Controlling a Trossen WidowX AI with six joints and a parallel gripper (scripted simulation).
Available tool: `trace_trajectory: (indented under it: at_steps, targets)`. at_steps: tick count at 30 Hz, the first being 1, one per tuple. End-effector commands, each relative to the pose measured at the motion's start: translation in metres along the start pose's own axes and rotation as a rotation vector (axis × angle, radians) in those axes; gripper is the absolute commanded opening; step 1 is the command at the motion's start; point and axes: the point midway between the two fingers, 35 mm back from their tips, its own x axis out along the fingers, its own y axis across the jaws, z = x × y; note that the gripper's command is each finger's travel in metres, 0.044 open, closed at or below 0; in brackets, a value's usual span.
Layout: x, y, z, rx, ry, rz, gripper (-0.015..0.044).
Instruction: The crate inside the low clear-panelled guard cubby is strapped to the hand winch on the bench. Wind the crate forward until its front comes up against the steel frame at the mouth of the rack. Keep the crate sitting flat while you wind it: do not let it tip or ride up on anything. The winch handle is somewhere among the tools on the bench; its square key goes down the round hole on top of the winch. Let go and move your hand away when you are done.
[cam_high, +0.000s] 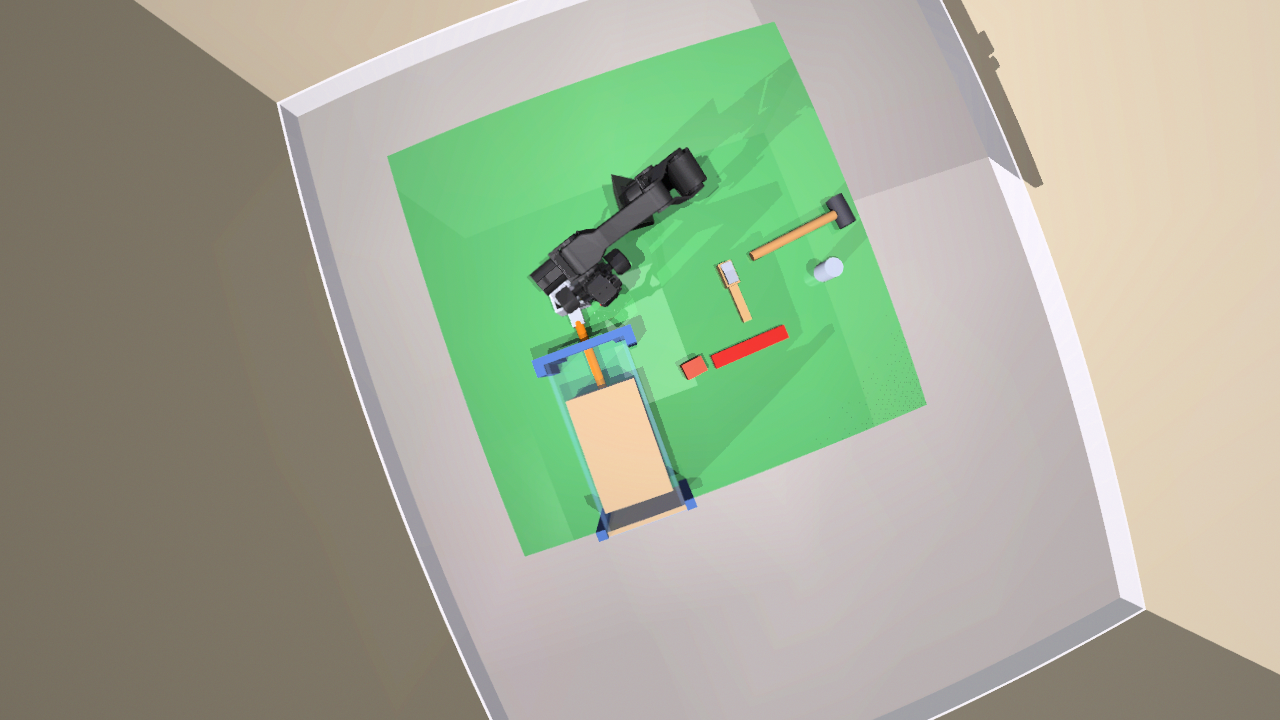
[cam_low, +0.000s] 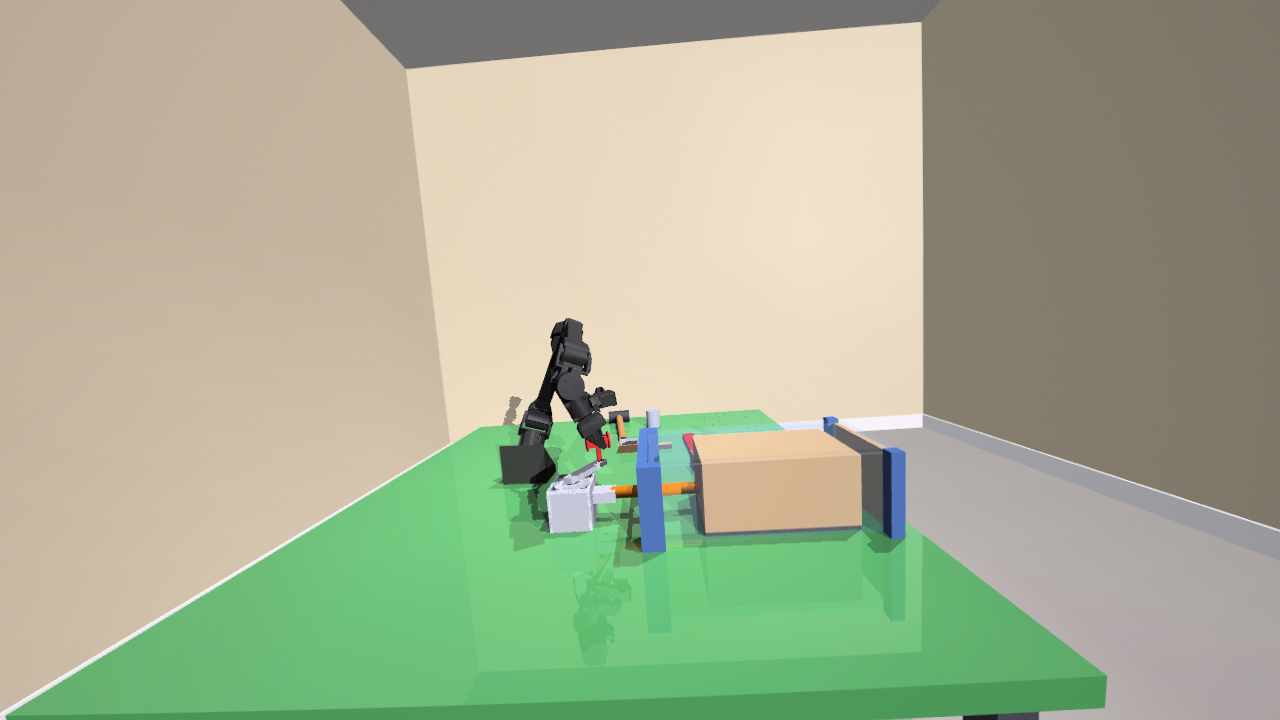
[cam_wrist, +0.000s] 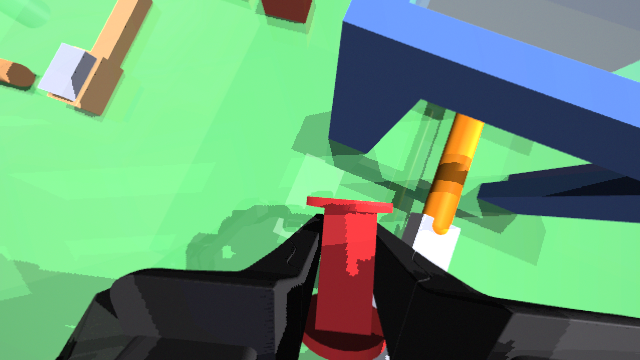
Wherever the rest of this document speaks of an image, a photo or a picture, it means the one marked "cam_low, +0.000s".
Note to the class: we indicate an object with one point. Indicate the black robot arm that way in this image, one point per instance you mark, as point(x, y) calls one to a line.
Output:
point(563, 376)

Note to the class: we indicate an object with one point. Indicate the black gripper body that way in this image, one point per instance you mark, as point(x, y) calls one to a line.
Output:
point(580, 411)

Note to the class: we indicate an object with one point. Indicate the mallet with orange handle and dark grey head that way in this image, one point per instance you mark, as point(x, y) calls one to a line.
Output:
point(620, 417)

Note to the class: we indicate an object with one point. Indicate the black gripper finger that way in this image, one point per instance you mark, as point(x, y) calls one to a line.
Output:
point(598, 439)

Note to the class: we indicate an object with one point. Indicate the blue rectangular frame bar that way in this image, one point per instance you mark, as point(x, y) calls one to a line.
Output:
point(643, 493)

